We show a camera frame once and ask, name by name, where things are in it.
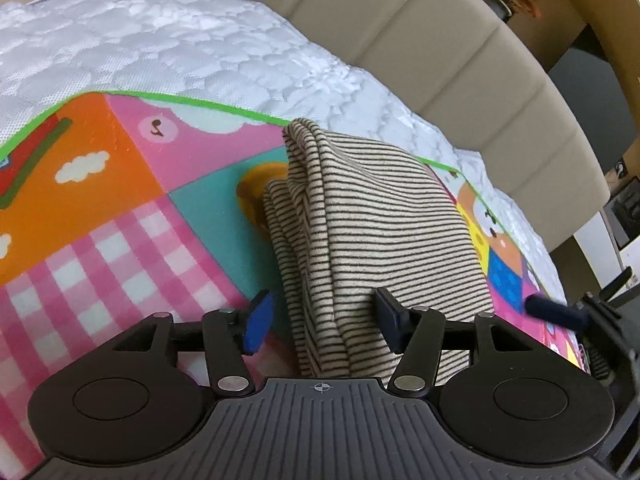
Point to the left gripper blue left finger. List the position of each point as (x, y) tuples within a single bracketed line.
[(256, 321)]

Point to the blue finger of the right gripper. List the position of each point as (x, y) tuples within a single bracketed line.
[(547, 310)]

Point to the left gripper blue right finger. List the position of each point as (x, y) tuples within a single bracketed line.
[(393, 319)]

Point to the beige striped garment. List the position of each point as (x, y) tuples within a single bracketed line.
[(353, 215)]

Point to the white quilted mattress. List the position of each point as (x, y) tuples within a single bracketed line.
[(232, 52)]

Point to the colourful cartoon play mat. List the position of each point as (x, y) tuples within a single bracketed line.
[(114, 205)]

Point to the beige padded headboard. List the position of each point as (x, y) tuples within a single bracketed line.
[(455, 64)]

